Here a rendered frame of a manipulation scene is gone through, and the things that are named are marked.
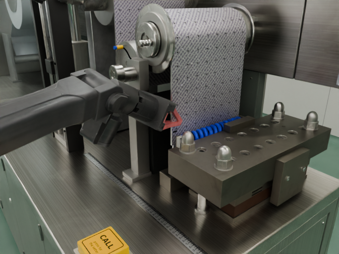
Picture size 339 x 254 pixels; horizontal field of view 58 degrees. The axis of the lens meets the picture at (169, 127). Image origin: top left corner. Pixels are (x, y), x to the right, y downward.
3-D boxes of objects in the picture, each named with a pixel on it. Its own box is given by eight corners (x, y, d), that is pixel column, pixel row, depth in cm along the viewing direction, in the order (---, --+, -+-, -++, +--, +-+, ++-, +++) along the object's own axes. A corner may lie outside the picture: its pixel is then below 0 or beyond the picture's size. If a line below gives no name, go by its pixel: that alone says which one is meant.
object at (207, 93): (170, 144, 73) (170, 67, 66) (236, 122, 86) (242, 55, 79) (171, 145, 72) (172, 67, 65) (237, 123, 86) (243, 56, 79)
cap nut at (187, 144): (175, 149, 67) (175, 130, 65) (188, 145, 69) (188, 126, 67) (186, 155, 64) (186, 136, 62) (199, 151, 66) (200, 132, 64)
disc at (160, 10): (133, 63, 76) (135, -1, 69) (135, 62, 76) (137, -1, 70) (170, 81, 66) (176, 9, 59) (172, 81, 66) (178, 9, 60)
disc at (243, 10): (207, 53, 91) (215, -1, 84) (209, 53, 91) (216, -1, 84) (246, 67, 81) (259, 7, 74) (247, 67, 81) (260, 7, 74)
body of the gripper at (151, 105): (163, 132, 63) (136, 123, 58) (136, 119, 71) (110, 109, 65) (176, 104, 63) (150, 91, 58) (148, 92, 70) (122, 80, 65)
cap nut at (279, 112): (268, 117, 85) (270, 101, 84) (275, 114, 87) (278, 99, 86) (279, 120, 83) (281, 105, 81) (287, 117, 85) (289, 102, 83)
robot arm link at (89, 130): (118, 94, 50) (79, 70, 52) (86, 154, 51) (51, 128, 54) (148, 102, 61) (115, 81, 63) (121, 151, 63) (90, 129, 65)
